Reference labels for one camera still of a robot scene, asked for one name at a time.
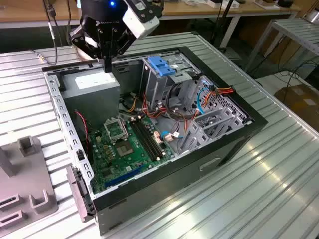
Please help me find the silver metal cylinder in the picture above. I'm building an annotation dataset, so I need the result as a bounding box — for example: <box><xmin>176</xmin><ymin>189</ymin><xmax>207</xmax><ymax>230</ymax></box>
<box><xmin>305</xmin><ymin>9</ymin><xmax>319</xmax><ymax>23</ymax></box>

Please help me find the black stand pole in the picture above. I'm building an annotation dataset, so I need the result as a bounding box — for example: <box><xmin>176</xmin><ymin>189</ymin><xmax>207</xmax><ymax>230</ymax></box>
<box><xmin>210</xmin><ymin>0</ymin><xmax>235</xmax><ymax>53</ymax></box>

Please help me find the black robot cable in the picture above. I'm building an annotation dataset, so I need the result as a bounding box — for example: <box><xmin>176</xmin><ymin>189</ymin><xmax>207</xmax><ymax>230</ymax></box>
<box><xmin>42</xmin><ymin>0</ymin><xmax>62</xmax><ymax>66</ymax></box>

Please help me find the black wire bundle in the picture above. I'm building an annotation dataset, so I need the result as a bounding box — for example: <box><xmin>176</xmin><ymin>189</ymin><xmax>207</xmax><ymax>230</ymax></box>
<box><xmin>166</xmin><ymin>83</ymin><xmax>192</xmax><ymax>119</ymax></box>

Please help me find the grey power supply unit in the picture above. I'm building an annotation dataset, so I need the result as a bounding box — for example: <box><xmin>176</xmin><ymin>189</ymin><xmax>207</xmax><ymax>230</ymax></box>
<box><xmin>59</xmin><ymin>67</ymin><xmax>122</xmax><ymax>130</ymax></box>

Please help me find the grey metal disk bay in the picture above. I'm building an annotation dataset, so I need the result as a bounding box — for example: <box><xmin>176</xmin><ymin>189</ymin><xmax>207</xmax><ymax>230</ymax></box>
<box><xmin>179</xmin><ymin>74</ymin><xmax>252</xmax><ymax>152</ymax></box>

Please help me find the short blue labelled wire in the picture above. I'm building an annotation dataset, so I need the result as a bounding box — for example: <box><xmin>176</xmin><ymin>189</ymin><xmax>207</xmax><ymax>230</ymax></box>
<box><xmin>160</xmin><ymin>130</ymin><xmax>184</xmax><ymax>142</ymax></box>

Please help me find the grey parts rack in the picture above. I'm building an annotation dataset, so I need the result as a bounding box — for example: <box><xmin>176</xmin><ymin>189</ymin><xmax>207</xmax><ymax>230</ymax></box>
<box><xmin>0</xmin><ymin>135</ymin><xmax>59</xmax><ymax>236</ymax></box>

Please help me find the green motherboard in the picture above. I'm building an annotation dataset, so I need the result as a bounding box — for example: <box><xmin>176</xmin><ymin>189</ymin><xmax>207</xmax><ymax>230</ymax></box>
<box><xmin>87</xmin><ymin>116</ymin><xmax>175</xmax><ymax>195</ymax></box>

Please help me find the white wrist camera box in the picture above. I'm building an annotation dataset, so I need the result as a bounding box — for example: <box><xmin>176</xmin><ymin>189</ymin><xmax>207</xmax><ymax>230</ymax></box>
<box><xmin>122</xmin><ymin>0</ymin><xmax>160</xmax><ymax>40</ymax></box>

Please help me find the metal slat side table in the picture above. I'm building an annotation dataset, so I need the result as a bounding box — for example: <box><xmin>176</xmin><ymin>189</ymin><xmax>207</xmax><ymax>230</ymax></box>
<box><xmin>245</xmin><ymin>18</ymin><xmax>319</xmax><ymax>73</ymax></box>

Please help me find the red black twisted wire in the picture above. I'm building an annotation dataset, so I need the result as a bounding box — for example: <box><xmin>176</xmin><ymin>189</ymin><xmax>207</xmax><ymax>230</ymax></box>
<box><xmin>74</xmin><ymin>110</ymin><xmax>90</xmax><ymax>152</ymax></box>

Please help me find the red orange yellow power wire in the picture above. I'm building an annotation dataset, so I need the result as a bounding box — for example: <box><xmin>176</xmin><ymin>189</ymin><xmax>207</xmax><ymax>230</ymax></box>
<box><xmin>199</xmin><ymin>84</ymin><xmax>237</xmax><ymax>113</ymax></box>

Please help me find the blue expansion slot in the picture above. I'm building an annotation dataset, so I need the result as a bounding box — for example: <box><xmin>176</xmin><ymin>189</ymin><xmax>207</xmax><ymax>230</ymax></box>
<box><xmin>104</xmin><ymin>163</ymin><xmax>146</xmax><ymax>189</ymax></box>

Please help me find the metal socket cover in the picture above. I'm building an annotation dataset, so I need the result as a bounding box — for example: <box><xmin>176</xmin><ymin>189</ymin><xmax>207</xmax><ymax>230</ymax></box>
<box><xmin>103</xmin><ymin>118</ymin><xmax>129</xmax><ymax>143</ymax></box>

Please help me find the multicoloured wire bundle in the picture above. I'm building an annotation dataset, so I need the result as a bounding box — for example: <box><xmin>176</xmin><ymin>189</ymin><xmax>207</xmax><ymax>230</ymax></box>
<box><xmin>119</xmin><ymin>91</ymin><xmax>199</xmax><ymax>136</ymax></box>

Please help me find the black cable metal plug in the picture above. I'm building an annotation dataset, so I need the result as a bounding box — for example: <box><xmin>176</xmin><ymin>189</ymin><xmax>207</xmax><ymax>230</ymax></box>
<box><xmin>31</xmin><ymin>48</ymin><xmax>48</xmax><ymax>63</ymax></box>

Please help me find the blue flat data wire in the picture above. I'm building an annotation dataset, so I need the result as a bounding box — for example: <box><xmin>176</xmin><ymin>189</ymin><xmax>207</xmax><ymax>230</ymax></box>
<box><xmin>196</xmin><ymin>79</ymin><xmax>213</xmax><ymax>116</ymax></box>

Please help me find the blue plastic bay latch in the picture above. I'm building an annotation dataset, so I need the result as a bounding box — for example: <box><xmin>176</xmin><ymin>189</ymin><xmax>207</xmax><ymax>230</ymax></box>
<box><xmin>147</xmin><ymin>56</ymin><xmax>175</xmax><ymax>77</ymax></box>

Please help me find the labelled cardboard box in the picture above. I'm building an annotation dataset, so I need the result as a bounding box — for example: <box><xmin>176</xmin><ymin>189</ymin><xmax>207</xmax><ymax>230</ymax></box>
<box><xmin>274</xmin><ymin>84</ymin><xmax>319</xmax><ymax>125</ymax></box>

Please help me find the grey case rear plate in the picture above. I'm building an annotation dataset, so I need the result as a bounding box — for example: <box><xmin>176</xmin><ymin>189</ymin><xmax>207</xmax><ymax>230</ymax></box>
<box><xmin>66</xmin><ymin>165</ymin><xmax>97</xmax><ymax>223</ymax></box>

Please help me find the black PC case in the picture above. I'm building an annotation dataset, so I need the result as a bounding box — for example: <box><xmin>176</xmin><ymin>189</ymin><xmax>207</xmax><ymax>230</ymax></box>
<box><xmin>41</xmin><ymin>46</ymin><xmax>269</xmax><ymax>236</ymax></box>

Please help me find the black RAM slot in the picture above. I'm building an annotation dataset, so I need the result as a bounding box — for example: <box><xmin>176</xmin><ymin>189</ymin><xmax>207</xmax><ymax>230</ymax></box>
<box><xmin>142</xmin><ymin>118</ymin><xmax>166</xmax><ymax>157</ymax></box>
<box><xmin>130</xmin><ymin>121</ymin><xmax>156</xmax><ymax>162</ymax></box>
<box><xmin>138</xmin><ymin>119</ymin><xmax>163</xmax><ymax>159</ymax></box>
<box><xmin>134</xmin><ymin>120</ymin><xmax>160</xmax><ymax>160</ymax></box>

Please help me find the grey metal drive cage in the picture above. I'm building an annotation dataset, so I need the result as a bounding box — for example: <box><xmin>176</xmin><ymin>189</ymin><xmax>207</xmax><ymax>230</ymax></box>
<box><xmin>139</xmin><ymin>51</ymin><xmax>200</xmax><ymax>105</ymax></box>

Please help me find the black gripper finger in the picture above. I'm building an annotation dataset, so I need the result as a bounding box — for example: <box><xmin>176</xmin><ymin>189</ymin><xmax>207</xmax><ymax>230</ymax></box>
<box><xmin>69</xmin><ymin>24</ymin><xmax>108</xmax><ymax>73</ymax></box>
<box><xmin>107</xmin><ymin>26</ymin><xmax>137</xmax><ymax>73</ymax></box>

